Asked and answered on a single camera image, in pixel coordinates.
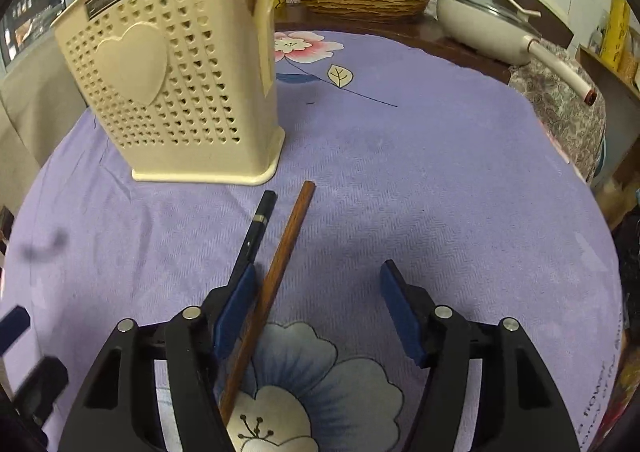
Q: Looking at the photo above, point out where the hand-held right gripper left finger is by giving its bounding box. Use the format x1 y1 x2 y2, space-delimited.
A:
59 265 257 452

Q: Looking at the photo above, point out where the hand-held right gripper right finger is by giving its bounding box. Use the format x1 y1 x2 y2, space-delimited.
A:
379 259 581 452

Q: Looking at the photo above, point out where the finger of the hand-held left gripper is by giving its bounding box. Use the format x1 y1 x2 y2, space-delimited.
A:
0 305 31 359
12 356 69 428

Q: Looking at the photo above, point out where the black chopstick with silver band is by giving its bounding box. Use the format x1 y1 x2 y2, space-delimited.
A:
227 190 278 294

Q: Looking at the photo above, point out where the beige perforated utensil holder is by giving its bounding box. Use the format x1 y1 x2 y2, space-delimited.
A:
52 0 287 186

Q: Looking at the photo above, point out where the beige fabric cover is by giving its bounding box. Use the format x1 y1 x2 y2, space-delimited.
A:
0 25 101 183

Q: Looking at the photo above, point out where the floral patterned cloth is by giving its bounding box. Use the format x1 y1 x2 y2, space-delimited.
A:
509 39 609 184

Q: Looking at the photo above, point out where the white frying pan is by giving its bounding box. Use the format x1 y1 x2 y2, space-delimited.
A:
436 0 597 106

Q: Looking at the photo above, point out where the wooden side shelf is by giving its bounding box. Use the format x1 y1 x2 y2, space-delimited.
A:
575 44 640 100

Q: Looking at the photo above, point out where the brown and white rice cooker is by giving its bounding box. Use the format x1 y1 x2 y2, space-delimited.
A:
492 0 576 49

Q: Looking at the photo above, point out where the clear small bottle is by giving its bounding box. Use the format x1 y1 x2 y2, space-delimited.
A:
588 11 611 54

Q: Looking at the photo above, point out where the yellow box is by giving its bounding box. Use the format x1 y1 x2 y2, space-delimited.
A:
599 0 633 76

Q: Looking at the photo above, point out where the window with metal frame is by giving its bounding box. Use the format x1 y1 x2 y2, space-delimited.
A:
0 0 67 69

